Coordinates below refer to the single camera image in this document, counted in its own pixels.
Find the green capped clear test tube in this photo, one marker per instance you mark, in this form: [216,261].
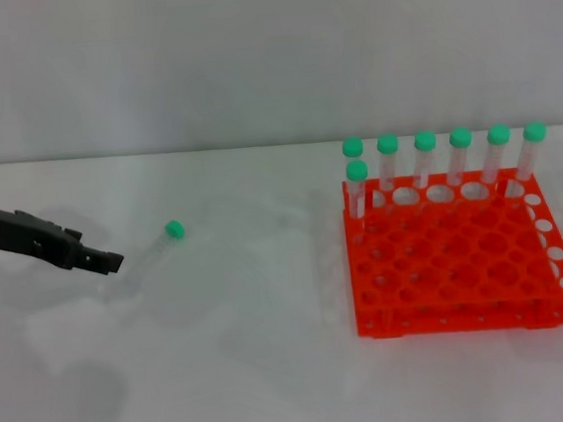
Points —
[498,134]
[460,137]
[352,147]
[387,144]
[356,170]
[174,229]
[425,140]
[534,132]

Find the orange plastic test tube rack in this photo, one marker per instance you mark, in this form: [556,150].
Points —
[466,263]

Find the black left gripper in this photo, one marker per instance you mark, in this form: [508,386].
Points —
[30,237]

